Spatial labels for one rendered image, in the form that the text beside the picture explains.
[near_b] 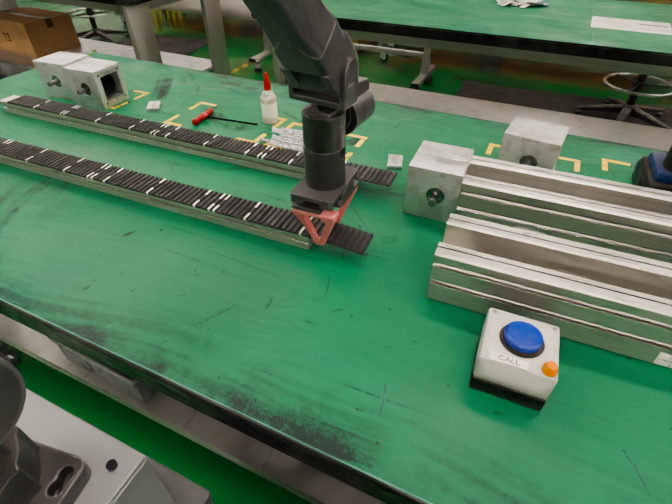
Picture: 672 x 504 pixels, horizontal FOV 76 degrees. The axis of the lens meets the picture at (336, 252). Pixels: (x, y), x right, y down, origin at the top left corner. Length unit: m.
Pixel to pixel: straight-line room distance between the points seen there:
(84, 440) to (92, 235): 0.46
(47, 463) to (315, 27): 0.44
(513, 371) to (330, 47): 0.39
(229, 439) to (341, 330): 0.63
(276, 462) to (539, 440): 0.70
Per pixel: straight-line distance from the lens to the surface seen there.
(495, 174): 0.79
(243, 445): 1.13
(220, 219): 0.76
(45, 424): 0.45
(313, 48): 0.48
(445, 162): 0.75
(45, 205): 0.95
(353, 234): 0.68
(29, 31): 4.21
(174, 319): 0.63
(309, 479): 1.08
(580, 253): 0.64
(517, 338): 0.51
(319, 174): 0.59
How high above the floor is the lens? 1.23
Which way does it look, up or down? 40 degrees down
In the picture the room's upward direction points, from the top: straight up
